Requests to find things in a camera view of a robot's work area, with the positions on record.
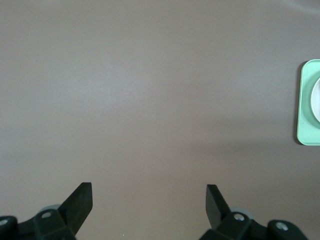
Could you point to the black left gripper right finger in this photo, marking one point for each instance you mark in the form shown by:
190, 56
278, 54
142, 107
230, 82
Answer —
215, 207

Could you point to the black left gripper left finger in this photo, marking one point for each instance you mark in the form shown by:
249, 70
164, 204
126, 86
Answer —
80, 205

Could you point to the round beige speckled plate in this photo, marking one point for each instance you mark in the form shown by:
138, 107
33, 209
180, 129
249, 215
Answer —
316, 100

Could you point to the mint green rectangular tray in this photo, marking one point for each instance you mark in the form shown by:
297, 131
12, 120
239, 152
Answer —
305, 120

